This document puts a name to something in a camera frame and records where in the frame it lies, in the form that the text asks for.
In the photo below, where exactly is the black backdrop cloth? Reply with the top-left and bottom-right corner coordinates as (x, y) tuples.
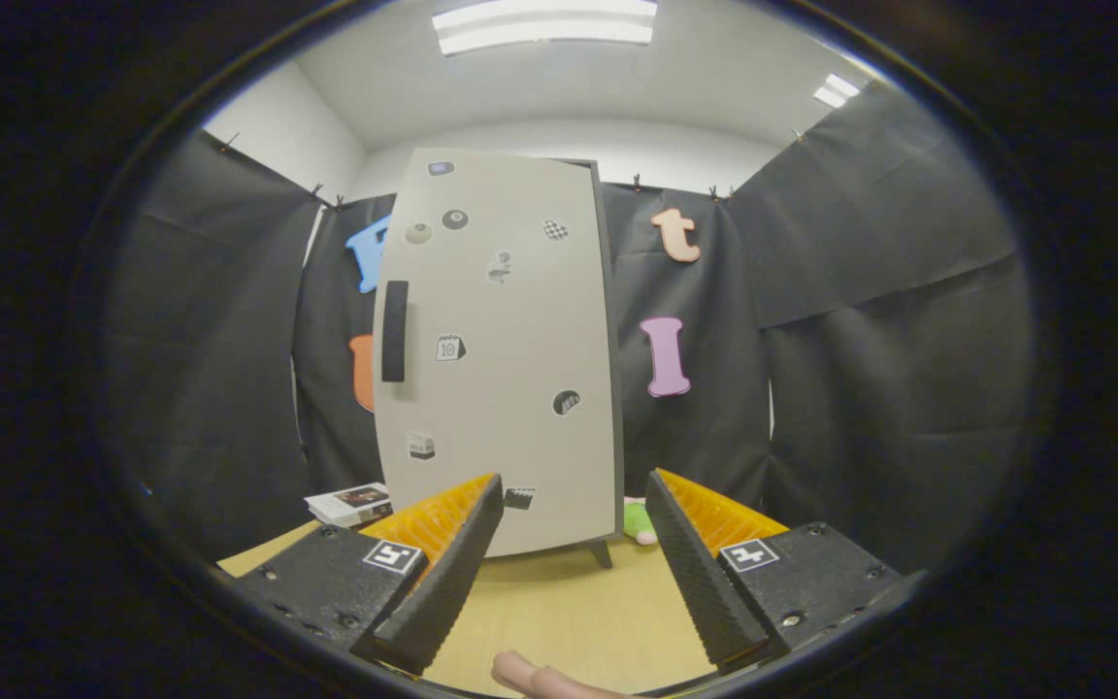
(98, 83), (1036, 574)

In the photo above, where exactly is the grey shoe cabinet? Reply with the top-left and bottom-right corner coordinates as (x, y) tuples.
(372, 148), (626, 571)

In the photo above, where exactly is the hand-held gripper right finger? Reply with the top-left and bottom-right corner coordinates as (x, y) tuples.
(644, 468), (924, 674)

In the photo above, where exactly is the white book with picture cover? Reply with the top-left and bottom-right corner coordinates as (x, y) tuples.
(305, 483), (393, 521)

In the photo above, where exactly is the beige shoe cabinet door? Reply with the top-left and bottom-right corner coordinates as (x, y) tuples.
(372, 148), (618, 559)

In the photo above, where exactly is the black door handle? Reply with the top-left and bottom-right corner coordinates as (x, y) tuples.
(381, 281), (411, 383)

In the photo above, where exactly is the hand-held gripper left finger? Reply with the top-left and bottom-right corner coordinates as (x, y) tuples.
(229, 473), (506, 678)

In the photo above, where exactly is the pink and green plush toy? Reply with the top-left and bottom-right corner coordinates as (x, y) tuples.
(623, 497), (659, 547)

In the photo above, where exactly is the small ceiling light panel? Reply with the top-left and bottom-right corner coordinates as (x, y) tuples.
(812, 73), (862, 110)

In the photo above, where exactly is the large ceiling light panel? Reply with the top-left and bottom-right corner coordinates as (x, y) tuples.
(431, 0), (659, 56)

